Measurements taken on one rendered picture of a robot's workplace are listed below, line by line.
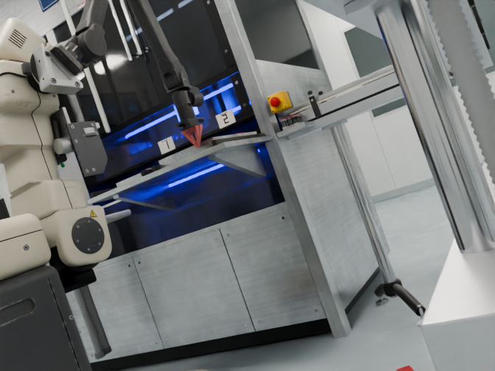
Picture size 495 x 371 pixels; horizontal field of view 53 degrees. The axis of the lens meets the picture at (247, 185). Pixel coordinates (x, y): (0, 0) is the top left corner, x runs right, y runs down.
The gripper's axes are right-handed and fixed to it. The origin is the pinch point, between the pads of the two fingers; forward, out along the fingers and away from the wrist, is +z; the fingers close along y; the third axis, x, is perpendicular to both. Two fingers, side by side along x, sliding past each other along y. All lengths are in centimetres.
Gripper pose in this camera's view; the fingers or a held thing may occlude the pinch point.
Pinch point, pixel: (197, 145)
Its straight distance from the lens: 178.2
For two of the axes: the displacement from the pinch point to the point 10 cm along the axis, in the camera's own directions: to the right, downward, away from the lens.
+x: -8.2, 2.9, 4.9
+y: 4.6, -1.6, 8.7
